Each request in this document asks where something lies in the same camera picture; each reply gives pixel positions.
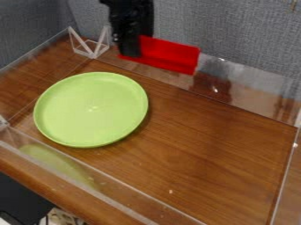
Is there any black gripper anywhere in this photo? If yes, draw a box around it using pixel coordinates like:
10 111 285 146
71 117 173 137
99 0 154 57

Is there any green round plate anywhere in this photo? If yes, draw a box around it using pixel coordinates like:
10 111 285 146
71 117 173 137
34 72 149 148

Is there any white power strip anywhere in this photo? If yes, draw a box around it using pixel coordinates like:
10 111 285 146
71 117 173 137
36 207 87 225

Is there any clear acrylic corner bracket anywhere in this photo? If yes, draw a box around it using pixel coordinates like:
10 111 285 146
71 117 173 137
67 25 111 59

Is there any clear acrylic enclosure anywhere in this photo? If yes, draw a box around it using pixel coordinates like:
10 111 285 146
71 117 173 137
0 30 301 225

